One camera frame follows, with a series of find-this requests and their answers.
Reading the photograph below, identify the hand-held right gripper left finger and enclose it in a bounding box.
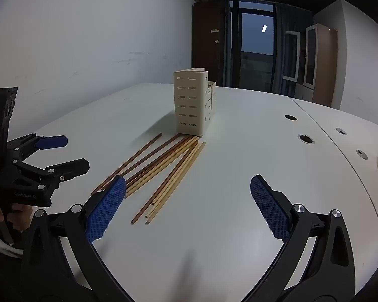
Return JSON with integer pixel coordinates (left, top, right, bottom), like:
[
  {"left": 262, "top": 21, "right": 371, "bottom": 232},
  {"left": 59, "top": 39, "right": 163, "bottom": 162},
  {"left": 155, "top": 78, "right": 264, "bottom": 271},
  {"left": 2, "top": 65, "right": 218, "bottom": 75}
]
[{"left": 19, "top": 175, "right": 137, "bottom": 302}]

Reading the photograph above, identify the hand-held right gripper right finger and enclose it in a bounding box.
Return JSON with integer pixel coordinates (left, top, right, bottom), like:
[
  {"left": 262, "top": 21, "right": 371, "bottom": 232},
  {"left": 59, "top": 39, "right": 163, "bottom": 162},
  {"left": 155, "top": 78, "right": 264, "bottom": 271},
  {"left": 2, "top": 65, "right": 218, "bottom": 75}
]
[{"left": 250, "top": 174, "right": 356, "bottom": 302}]

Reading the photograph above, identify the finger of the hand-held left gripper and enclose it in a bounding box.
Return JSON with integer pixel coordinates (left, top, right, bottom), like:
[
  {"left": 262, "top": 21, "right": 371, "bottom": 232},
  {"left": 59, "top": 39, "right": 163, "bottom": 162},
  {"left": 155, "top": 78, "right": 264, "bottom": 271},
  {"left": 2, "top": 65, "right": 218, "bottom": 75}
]
[
  {"left": 18, "top": 158, "right": 90, "bottom": 193},
  {"left": 7, "top": 134, "right": 69, "bottom": 158}
]

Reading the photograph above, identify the bunch of wooden chopsticks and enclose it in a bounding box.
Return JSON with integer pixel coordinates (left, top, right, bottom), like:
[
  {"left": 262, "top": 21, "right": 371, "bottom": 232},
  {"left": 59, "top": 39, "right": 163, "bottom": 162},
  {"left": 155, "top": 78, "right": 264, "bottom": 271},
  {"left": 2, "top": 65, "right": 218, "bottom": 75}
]
[{"left": 91, "top": 133, "right": 206, "bottom": 225}]

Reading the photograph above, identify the cream plastic utensil holder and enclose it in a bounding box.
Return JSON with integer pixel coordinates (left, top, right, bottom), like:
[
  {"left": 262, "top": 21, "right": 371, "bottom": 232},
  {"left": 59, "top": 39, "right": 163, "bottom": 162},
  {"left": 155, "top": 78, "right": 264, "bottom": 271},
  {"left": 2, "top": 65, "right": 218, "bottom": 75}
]
[{"left": 173, "top": 67, "right": 217, "bottom": 134}]

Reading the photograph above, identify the person's left hand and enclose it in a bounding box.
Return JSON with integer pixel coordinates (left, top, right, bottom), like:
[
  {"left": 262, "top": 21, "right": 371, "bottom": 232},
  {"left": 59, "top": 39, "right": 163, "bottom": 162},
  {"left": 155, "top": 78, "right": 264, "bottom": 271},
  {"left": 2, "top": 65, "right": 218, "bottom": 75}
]
[{"left": 0, "top": 193, "right": 33, "bottom": 228}]

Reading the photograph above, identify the blue grey curtain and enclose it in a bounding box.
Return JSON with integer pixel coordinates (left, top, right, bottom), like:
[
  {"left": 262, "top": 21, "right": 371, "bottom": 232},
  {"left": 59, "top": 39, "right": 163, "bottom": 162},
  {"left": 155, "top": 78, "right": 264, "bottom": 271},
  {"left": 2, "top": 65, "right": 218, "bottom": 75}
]
[
  {"left": 224, "top": 0, "right": 240, "bottom": 87},
  {"left": 272, "top": 3, "right": 314, "bottom": 97}
]

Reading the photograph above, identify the brown cabinet with glass doors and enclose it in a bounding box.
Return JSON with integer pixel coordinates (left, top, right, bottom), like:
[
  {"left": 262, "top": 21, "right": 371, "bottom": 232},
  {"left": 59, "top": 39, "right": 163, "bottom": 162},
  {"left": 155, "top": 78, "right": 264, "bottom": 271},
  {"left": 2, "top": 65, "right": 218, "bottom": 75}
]
[{"left": 303, "top": 23, "right": 339, "bottom": 108}]

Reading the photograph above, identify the white framed glass panel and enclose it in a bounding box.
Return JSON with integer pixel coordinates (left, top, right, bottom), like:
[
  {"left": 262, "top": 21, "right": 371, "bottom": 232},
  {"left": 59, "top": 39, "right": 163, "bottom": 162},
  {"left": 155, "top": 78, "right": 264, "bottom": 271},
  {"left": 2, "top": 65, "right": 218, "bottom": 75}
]
[{"left": 283, "top": 31, "right": 302, "bottom": 84}]

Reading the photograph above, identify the dark brown wooden door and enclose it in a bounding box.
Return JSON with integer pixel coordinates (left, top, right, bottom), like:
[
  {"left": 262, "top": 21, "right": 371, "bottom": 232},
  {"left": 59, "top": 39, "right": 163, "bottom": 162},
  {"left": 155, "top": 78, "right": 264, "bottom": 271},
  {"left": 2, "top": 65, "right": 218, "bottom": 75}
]
[{"left": 192, "top": 0, "right": 230, "bottom": 87}]

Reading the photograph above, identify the glass balcony door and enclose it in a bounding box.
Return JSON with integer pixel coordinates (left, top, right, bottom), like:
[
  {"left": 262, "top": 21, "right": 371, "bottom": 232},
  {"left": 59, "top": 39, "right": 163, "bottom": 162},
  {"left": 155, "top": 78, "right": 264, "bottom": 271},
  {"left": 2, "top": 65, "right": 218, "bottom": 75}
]
[{"left": 228, "top": 0, "right": 278, "bottom": 92}]

